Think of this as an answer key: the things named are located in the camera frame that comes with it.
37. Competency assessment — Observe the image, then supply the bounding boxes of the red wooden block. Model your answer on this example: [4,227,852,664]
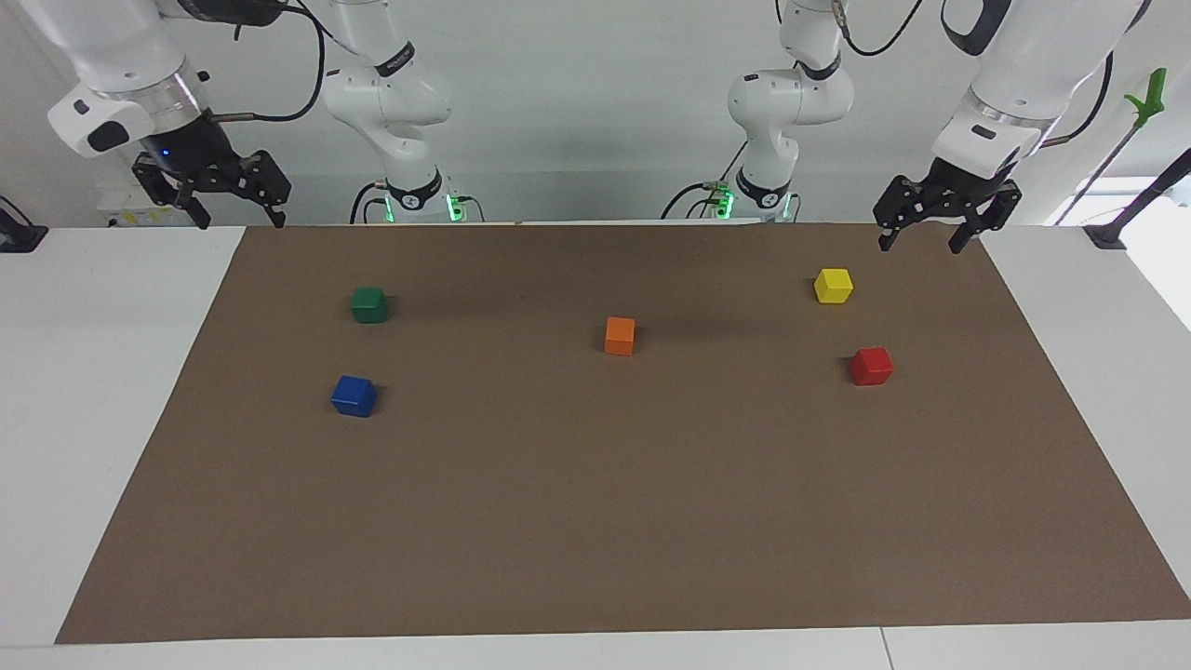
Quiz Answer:
[849,346,895,387]

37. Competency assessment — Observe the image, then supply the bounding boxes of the blue wooden block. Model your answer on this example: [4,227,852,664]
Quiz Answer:
[330,375,380,419]

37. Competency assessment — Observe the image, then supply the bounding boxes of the white power box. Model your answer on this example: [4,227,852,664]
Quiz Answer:
[96,181,201,229]

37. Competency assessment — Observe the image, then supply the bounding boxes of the black angled stand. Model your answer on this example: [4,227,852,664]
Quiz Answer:
[1084,149,1191,250]

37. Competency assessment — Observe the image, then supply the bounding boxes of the black table clamp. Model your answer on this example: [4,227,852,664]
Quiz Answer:
[0,195,49,254]

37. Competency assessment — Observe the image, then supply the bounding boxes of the green-tipped grey pole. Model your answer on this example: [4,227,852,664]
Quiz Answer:
[1056,67,1169,226]

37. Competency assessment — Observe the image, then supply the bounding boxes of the brown paper mat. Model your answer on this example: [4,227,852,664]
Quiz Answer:
[54,221,1191,645]

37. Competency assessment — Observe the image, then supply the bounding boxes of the black right base cable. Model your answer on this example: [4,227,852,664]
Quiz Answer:
[349,180,392,224]

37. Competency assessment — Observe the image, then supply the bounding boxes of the black base cable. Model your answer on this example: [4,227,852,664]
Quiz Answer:
[661,140,750,221]
[349,180,392,224]

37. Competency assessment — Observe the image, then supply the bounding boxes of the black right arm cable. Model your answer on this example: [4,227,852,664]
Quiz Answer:
[207,0,327,125]

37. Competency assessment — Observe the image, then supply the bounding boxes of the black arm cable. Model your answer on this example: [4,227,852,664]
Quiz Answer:
[837,0,1115,150]
[207,0,327,125]

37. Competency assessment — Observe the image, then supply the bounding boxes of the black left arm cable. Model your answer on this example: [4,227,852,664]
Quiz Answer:
[837,0,1115,150]

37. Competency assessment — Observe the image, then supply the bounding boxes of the black left base cable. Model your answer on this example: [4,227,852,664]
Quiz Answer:
[661,140,750,221]

